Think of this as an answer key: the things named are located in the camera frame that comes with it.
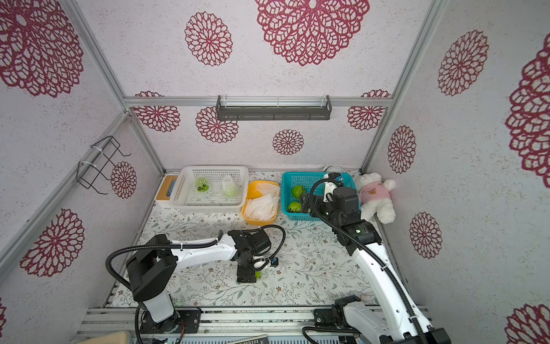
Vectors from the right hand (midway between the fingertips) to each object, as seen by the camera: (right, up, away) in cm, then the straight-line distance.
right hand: (311, 194), depth 73 cm
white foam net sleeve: (-34, +7, +28) cm, 45 cm away
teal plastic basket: (+6, +7, +46) cm, 47 cm away
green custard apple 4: (-3, -6, +24) cm, 25 cm away
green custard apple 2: (-48, +5, +33) cm, 59 cm away
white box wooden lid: (-66, -2, +28) cm, 71 cm away
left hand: (-23, -30, +12) cm, 39 cm away
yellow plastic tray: (-23, +1, +34) cm, 41 cm away
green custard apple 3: (-1, +1, +32) cm, 32 cm away
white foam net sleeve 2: (-46, +3, +36) cm, 59 cm away
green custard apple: (-33, +1, +30) cm, 45 cm away
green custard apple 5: (-18, -28, +3) cm, 34 cm away
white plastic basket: (-57, -2, +33) cm, 66 cm away
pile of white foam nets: (-18, -7, +24) cm, 31 cm away
